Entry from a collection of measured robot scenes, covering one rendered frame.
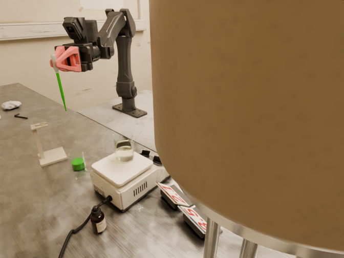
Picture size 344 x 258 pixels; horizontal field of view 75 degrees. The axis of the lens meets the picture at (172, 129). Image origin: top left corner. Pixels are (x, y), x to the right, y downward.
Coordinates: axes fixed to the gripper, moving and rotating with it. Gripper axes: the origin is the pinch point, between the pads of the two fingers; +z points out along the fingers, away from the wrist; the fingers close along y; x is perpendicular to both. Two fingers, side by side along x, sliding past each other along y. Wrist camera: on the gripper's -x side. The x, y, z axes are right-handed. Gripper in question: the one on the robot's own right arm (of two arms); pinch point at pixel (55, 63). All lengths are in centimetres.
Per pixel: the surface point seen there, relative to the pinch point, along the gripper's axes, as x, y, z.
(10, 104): 29, -59, -39
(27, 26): -5, -83, -93
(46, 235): 32.9, 6.0, 23.5
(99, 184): 27.7, 13.0, 10.9
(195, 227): 31, 38, 17
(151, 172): 26.1, 25.7, 5.9
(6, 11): -14, -92, -88
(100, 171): 23.9, 13.8, 10.5
